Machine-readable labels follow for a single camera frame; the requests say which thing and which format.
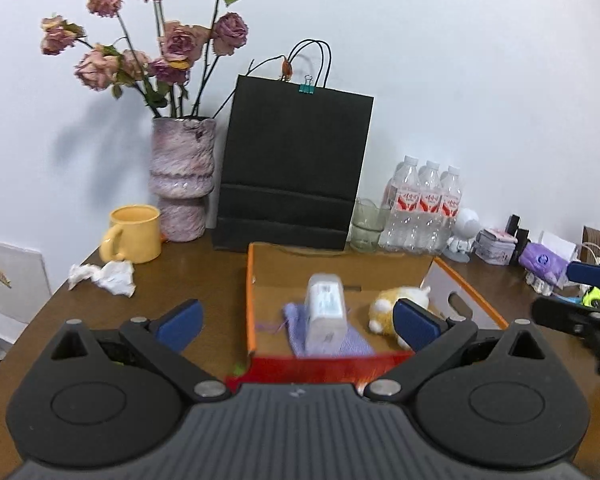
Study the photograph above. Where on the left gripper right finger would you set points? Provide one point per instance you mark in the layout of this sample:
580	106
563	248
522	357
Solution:
438	345

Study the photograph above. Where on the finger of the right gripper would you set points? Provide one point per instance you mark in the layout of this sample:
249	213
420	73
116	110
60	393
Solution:
583	273
571	319

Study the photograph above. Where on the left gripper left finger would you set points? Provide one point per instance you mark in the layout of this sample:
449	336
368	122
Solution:
158	345

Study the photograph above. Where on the yellow white plush toy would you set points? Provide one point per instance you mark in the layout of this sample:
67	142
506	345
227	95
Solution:
380	314

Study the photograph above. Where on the white tissue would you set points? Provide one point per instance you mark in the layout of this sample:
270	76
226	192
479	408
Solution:
115	277

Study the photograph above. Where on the translucent plastic container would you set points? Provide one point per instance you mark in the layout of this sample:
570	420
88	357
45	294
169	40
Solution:
326	315

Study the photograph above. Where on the purple tissue pack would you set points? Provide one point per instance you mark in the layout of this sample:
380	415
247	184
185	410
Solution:
543	264

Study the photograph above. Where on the purple knitted cloth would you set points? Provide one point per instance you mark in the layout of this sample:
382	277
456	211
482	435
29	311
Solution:
295	318

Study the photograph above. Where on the white robot figurine speaker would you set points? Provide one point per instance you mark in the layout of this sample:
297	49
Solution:
466	227

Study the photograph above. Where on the grey printed tin box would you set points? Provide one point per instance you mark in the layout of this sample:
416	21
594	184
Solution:
495	247

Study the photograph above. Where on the yellow ceramic mug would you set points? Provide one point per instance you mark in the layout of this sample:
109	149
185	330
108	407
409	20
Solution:
133	235

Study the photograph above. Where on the middle clear water bottle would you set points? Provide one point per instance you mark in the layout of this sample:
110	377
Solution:
428	203

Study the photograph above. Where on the clear water bottle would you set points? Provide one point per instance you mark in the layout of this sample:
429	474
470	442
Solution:
401	198
428	203
452	193

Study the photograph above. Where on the left clear water bottle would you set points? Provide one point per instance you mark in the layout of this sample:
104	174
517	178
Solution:
401	198

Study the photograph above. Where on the orange cardboard pumpkin box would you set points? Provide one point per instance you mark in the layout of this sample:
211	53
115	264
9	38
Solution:
279	275

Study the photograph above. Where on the green tinted drinking glass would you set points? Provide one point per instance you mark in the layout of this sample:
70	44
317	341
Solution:
367	223

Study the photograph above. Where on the right clear water bottle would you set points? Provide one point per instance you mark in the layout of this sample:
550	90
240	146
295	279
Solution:
452	193

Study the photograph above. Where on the pink marbled ceramic vase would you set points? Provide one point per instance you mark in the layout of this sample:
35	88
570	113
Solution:
181	174

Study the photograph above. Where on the black paper shopping bag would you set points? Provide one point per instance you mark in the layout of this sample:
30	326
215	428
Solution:
291	161

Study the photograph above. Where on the dried rose bouquet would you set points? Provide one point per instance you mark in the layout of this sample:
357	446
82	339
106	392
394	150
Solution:
170	74

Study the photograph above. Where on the teal binder clip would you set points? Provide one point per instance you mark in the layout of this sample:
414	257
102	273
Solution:
307	86

